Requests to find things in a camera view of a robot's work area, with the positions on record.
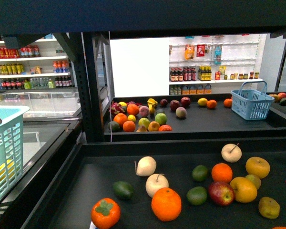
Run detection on large teal basket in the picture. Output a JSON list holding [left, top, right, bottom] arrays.
[[0, 105, 30, 201]]

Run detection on yellow lemon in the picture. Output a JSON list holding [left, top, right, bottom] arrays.
[[0, 159, 15, 195]]

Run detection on far lemon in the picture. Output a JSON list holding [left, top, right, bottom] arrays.
[[197, 98, 208, 107]]

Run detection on drinks shelf left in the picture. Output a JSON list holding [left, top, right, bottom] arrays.
[[0, 34, 74, 90]]

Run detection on far bananas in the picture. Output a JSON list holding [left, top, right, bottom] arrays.
[[147, 98, 158, 115]]

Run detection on far green apple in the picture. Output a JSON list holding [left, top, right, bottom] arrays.
[[154, 113, 167, 125]]

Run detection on far red tomato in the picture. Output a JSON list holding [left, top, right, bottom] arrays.
[[158, 125, 173, 132]]

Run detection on dragon fruit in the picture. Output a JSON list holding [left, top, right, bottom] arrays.
[[110, 102, 127, 116]]

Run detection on far peach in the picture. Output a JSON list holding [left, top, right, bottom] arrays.
[[175, 107, 187, 119]]

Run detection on far red apple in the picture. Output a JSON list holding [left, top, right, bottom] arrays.
[[180, 97, 191, 108]]

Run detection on red apple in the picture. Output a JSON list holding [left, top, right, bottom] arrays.
[[180, 97, 191, 108], [208, 181, 235, 207]]

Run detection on white pear upper left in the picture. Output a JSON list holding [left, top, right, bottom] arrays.
[[134, 156, 157, 177]]

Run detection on white pear lower left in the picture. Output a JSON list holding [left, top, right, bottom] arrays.
[[145, 174, 169, 198]]

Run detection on far tangerine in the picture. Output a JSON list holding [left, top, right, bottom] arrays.
[[206, 100, 217, 110]]

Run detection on dark avocado left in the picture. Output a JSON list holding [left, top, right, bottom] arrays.
[[112, 181, 134, 200]]

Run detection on green lime upper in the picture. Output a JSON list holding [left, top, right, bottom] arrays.
[[192, 165, 208, 182]]

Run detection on green lime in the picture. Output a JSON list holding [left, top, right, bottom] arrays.
[[192, 165, 208, 182], [186, 186, 208, 206]]

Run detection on far orange near basket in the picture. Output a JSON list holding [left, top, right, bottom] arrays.
[[224, 99, 232, 108]]

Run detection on glass freezer case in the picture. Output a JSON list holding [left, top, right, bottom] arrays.
[[0, 87, 83, 167]]

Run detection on orange with stem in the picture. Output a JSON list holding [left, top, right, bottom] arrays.
[[151, 187, 182, 222]]

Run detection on white pear with stem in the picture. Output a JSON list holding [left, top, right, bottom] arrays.
[[221, 144, 242, 163]]

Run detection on green lime lower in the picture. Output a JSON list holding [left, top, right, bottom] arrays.
[[186, 186, 208, 206]]

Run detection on small orange tangerine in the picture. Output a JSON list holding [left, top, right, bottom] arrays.
[[211, 163, 233, 183]]

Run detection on orange persimmon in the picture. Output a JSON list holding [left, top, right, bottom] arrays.
[[91, 198, 121, 229]]

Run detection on small blue basket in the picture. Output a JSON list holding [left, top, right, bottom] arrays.
[[231, 81, 275, 121]]

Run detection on yellow pear apple right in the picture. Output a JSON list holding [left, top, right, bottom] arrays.
[[245, 156, 270, 179]]

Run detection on yellow orange apple centre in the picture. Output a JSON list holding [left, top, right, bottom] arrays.
[[230, 177, 257, 203]]

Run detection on kiwi upper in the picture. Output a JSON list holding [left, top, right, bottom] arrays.
[[245, 174, 261, 190]]

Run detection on kiwi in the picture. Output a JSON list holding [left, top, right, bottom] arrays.
[[258, 197, 280, 219], [245, 174, 261, 190]]

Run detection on kiwi lower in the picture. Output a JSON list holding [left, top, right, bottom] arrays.
[[258, 197, 280, 219]]

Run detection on white wall shelf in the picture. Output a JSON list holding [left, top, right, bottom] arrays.
[[168, 34, 266, 95]]

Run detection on black shelf post left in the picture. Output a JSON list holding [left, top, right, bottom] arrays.
[[54, 32, 104, 143]]

